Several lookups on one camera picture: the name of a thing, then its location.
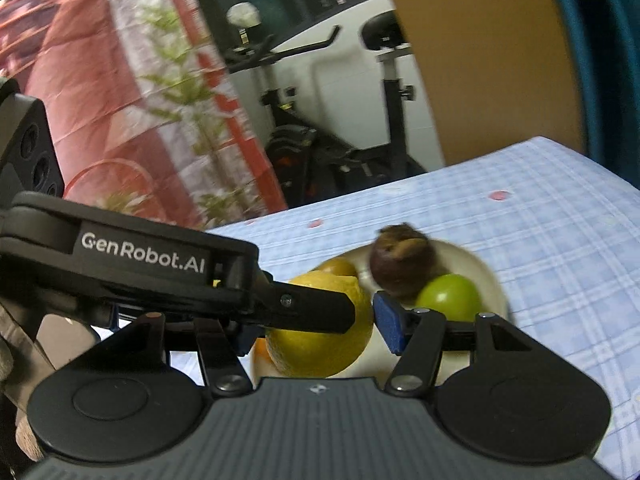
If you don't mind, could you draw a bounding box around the brown cardboard board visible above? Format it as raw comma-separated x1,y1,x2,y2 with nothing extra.
374,0,587,167

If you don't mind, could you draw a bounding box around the green apple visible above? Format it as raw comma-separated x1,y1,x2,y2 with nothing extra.
415,274,484,324

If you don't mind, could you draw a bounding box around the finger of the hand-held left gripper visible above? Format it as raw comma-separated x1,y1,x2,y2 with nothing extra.
249,270,357,336

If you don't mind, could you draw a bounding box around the blue cloth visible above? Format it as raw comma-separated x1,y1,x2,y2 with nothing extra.
542,0,640,178

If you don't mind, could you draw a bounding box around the printed wall poster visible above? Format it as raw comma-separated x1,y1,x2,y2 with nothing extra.
0,0,288,233

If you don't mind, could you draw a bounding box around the large yellow lemon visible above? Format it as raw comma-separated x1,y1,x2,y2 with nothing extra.
265,270,375,379

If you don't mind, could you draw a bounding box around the blue checked tablecloth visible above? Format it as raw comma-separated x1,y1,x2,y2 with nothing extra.
90,135,640,480

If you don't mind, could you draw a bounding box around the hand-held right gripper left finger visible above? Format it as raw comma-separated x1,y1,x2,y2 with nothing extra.
100,310,257,397

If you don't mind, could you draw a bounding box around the person's left hand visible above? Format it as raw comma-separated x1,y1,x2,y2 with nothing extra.
0,296,101,462

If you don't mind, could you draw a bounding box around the purple mangosteen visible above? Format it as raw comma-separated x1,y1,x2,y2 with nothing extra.
369,225,442,299

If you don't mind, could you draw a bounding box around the small yellow kumquat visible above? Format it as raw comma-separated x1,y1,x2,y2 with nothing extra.
319,258,359,279

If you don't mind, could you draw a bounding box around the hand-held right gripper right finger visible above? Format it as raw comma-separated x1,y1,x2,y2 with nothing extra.
372,290,532,397

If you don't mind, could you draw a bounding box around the black exercise bike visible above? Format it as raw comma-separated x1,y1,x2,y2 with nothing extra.
220,2,428,211

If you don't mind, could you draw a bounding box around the cream round plate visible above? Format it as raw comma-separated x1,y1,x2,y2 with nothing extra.
249,237,507,387

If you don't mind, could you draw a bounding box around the orange tangerine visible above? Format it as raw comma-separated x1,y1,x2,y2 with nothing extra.
252,339,275,367

